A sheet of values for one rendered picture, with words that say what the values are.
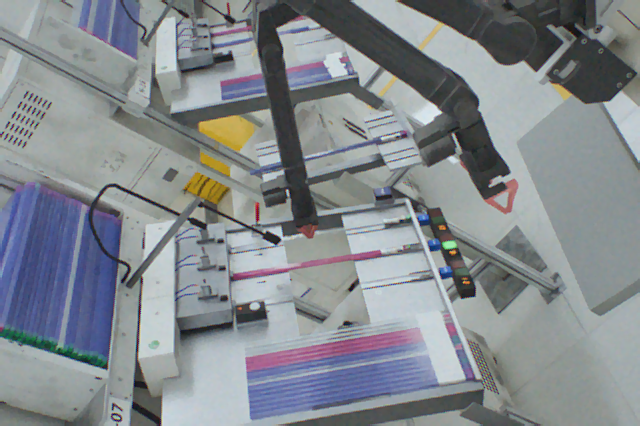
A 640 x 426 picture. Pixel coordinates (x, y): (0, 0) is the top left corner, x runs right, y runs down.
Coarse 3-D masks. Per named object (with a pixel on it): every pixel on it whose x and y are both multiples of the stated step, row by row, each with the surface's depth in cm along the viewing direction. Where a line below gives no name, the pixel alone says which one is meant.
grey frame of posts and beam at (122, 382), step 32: (128, 224) 208; (448, 224) 230; (128, 256) 198; (480, 256) 238; (128, 288) 189; (544, 288) 252; (128, 320) 181; (320, 320) 246; (128, 352) 174; (128, 384) 167; (512, 416) 167
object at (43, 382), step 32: (0, 192) 198; (64, 192) 201; (96, 192) 202; (448, 288) 249; (0, 352) 150; (32, 352) 152; (0, 384) 155; (32, 384) 157; (64, 384) 158; (96, 384) 160; (64, 416) 164; (96, 416) 156; (128, 416) 161; (480, 416) 163
